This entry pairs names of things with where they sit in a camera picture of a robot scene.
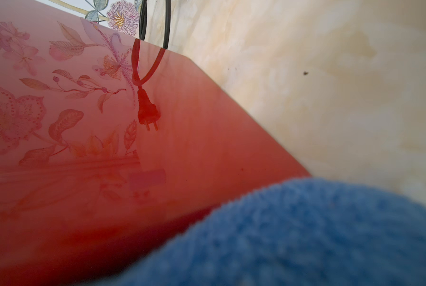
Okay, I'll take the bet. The red coffee machine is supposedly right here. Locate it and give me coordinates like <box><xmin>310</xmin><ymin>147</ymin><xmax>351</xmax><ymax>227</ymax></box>
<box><xmin>0</xmin><ymin>1</ymin><xmax>308</xmax><ymax>286</ymax></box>

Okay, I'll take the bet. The black power cable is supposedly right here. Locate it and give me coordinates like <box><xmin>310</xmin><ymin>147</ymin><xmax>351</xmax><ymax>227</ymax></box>
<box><xmin>138</xmin><ymin>0</ymin><xmax>172</xmax><ymax>50</ymax></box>

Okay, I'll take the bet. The blue microfiber cloth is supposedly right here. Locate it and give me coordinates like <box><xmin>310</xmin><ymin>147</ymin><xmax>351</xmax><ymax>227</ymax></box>
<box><xmin>87</xmin><ymin>178</ymin><xmax>426</xmax><ymax>286</ymax></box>

